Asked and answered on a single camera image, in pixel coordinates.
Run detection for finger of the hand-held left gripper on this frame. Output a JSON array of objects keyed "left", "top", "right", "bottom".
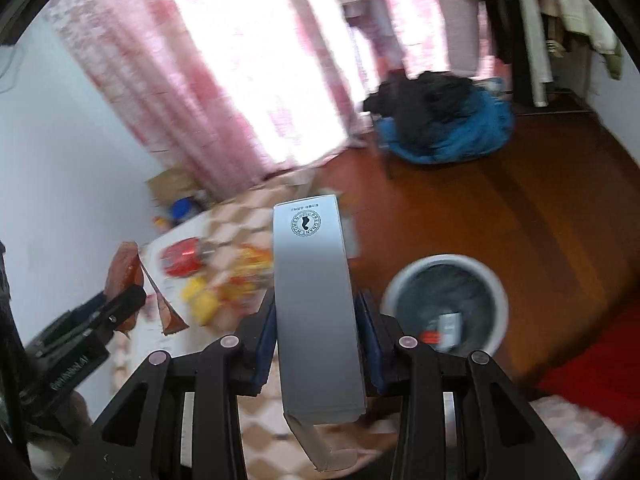
[{"left": 98, "top": 285, "right": 148, "bottom": 333}]

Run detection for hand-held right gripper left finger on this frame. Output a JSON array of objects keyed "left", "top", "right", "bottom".
[{"left": 59, "top": 291, "right": 279, "bottom": 480}]

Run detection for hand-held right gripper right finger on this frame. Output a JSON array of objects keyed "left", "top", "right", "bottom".
[{"left": 353, "top": 289, "right": 584, "bottom": 480}]

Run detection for silver cardboard box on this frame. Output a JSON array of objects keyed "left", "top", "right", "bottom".
[{"left": 272, "top": 195, "right": 368, "bottom": 473}]

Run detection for white trash bin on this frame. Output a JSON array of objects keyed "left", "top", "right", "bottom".
[{"left": 381, "top": 255, "right": 510, "bottom": 359}]

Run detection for small box with red label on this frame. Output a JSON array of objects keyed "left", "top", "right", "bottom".
[{"left": 421, "top": 312, "right": 464, "bottom": 350}]

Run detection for red snack bag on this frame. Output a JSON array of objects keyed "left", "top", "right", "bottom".
[{"left": 159, "top": 239, "right": 206, "bottom": 278}]

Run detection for yellow snack packet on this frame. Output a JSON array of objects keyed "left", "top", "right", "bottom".
[{"left": 180, "top": 276, "right": 223, "bottom": 326}]

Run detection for orange yellow snack wrapper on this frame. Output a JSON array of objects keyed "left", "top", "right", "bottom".
[{"left": 214, "top": 244, "right": 275, "bottom": 314}]

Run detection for blue round container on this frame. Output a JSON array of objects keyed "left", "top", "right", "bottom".
[{"left": 171, "top": 198, "right": 202, "bottom": 224}]

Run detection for checkered table cloth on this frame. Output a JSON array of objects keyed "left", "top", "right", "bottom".
[{"left": 111, "top": 172, "right": 401, "bottom": 480}]

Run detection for red cloth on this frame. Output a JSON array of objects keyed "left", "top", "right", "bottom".
[{"left": 538, "top": 310, "right": 640, "bottom": 429}]

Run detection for blue jacket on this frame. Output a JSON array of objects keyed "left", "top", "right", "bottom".
[{"left": 376, "top": 79, "right": 516, "bottom": 165}]

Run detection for black clothes pile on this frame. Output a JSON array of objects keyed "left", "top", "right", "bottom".
[{"left": 363, "top": 70, "right": 487, "bottom": 148}]

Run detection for pink floral curtain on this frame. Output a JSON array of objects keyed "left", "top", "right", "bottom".
[{"left": 45, "top": 0, "right": 371, "bottom": 192}]

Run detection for hanging clothes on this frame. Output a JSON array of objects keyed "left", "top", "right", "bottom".
[{"left": 320, "top": 0, "right": 624, "bottom": 108}]

